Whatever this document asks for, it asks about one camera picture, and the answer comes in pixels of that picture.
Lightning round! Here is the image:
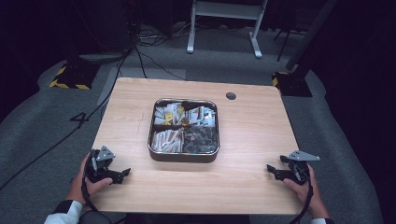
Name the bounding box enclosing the clear square box lid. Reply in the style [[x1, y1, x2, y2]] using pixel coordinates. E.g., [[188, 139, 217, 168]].
[[148, 98, 220, 157]]

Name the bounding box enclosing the pile of white yellow sachets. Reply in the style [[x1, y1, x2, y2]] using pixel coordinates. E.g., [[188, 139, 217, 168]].
[[153, 102, 186, 126]]

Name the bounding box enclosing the person's right hand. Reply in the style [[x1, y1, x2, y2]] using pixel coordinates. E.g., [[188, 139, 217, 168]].
[[282, 162, 331, 219]]

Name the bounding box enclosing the black tripod stand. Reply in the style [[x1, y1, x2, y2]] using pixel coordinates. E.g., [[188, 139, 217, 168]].
[[273, 26, 304, 63]]

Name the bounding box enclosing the white metal table frame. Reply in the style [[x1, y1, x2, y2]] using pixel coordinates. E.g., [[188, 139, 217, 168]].
[[186, 0, 269, 60]]

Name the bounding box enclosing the person's left hand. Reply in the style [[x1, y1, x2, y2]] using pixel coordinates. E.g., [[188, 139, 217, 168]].
[[65, 152, 114, 205]]

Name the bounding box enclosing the black slanted stand pole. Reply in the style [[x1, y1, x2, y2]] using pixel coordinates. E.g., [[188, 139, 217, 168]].
[[284, 0, 339, 72]]

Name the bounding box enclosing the pile of white red sachets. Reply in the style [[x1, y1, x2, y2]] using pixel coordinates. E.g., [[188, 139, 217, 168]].
[[185, 105, 218, 128]]

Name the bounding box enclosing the pile of white brown sticks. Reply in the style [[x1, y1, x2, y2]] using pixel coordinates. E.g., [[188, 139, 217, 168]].
[[150, 128, 185, 154]]

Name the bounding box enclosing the yellow black striped stand base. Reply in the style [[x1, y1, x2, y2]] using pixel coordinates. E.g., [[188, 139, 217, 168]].
[[49, 62, 101, 91], [272, 71, 313, 98]]

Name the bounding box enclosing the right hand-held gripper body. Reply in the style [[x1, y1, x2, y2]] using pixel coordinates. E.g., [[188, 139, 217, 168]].
[[279, 149, 320, 187]]

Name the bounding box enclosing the dark square compartment box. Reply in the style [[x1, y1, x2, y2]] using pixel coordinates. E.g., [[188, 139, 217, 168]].
[[148, 98, 220, 163]]

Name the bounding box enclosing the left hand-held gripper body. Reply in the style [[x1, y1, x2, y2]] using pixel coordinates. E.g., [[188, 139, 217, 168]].
[[84, 145, 123, 185]]

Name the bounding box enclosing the right hand-held gripper cable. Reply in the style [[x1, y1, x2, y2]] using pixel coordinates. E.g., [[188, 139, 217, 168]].
[[289, 178, 314, 224]]

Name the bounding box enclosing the left hand-held gripper cable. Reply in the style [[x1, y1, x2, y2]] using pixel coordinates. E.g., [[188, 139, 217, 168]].
[[80, 150, 101, 214]]

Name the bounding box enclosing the hand-held gripper cable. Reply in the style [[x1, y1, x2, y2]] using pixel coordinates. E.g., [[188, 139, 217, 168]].
[[289, 178, 314, 224], [80, 150, 101, 214]]

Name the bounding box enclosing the long black floor cable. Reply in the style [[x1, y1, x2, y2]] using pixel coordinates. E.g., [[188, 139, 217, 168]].
[[0, 46, 134, 191]]

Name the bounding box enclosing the bundle of floor cables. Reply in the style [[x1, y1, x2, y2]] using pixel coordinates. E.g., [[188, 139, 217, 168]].
[[134, 21, 195, 81]]

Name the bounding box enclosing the pile of dark sachets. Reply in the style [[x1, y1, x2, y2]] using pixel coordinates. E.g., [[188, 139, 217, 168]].
[[183, 125, 219, 154]]

